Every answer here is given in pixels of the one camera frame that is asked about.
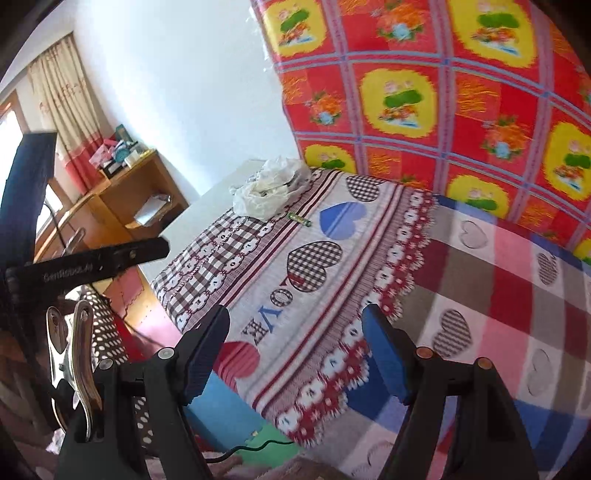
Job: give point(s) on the metal spring clamp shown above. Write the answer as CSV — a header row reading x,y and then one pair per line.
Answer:
x,y
78,369

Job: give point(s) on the red floral plastic sheet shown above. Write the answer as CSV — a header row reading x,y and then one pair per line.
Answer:
x,y
438,92

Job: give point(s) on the white crumpled plastic bag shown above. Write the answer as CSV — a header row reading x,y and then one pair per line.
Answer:
x,y
268,189

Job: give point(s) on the beige and red curtain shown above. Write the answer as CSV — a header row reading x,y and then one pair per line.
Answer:
x,y
64,101

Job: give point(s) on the plaid heart-print bedsheet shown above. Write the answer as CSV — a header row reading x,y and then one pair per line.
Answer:
x,y
323,258

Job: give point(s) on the white papers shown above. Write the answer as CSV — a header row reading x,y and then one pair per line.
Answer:
x,y
152,210

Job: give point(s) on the white bed frame panel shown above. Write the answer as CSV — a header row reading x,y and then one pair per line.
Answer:
x,y
212,198

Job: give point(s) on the small green wrapper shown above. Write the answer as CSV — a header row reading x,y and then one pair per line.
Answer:
x,y
300,220

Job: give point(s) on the window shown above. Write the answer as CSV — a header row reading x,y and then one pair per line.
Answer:
x,y
11,152

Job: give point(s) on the pink box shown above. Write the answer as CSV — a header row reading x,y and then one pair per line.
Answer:
x,y
102,154

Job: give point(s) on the black polka dot cloth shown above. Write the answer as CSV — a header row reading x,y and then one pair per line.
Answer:
x,y
108,337

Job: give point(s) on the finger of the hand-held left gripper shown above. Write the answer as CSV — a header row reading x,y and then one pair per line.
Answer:
x,y
134,254

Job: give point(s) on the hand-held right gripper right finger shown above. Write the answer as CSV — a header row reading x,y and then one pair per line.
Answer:
x,y
388,355

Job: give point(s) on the colourful foam floor mat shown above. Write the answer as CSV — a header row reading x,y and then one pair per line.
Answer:
x,y
221,406

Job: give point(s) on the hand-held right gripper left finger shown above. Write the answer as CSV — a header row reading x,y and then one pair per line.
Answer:
x,y
207,360

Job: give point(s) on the white cup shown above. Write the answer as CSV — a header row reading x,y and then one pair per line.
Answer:
x,y
131,158

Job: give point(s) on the wooden desk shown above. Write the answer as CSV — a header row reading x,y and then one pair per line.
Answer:
x,y
134,194

